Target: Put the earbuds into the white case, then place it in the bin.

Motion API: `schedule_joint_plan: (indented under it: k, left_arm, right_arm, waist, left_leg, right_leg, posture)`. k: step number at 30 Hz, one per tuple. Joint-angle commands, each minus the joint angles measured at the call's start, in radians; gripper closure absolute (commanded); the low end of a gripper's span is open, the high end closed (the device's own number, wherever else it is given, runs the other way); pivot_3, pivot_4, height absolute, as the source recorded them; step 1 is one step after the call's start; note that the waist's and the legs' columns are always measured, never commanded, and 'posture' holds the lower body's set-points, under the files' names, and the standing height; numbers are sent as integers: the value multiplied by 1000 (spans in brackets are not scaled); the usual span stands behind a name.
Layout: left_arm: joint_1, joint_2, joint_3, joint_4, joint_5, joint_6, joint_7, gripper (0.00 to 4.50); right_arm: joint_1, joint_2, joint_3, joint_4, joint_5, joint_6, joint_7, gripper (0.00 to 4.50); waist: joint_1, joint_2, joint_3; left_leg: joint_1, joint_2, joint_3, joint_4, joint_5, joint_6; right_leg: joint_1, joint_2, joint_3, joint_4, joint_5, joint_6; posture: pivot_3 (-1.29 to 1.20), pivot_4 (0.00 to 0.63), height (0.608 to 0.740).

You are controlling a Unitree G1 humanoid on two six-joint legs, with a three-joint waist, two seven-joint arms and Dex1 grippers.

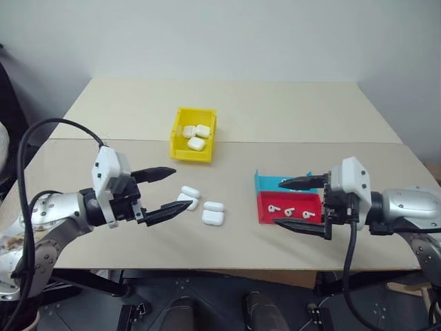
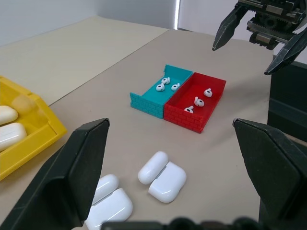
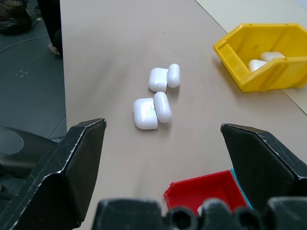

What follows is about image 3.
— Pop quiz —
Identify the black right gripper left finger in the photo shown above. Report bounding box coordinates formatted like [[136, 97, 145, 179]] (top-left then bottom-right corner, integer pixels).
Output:
[[0, 118, 107, 230]]

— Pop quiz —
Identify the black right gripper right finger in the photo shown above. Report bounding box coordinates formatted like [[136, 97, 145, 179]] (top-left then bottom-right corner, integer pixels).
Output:
[[220, 123, 307, 209]]

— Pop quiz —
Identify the red plastic bin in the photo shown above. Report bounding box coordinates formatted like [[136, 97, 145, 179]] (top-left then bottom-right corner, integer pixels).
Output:
[[163, 170, 249, 218]]

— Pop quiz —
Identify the yellow plastic bin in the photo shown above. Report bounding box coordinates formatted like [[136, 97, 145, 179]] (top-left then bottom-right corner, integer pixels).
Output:
[[213, 23, 307, 92]]

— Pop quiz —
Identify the dark grey rounded base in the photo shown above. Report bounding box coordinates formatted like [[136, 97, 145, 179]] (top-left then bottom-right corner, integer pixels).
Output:
[[0, 126, 59, 178]]

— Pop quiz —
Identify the person's leg in black trousers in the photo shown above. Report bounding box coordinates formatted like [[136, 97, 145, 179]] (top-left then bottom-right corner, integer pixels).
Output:
[[39, 0, 64, 56]]

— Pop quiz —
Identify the dark fuzzy bundle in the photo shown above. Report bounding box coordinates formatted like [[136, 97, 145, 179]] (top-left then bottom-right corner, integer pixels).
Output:
[[0, 0, 34, 36]]

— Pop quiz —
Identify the grey floor cable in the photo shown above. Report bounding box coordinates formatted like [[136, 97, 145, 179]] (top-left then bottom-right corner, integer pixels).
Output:
[[0, 36, 50, 53]]

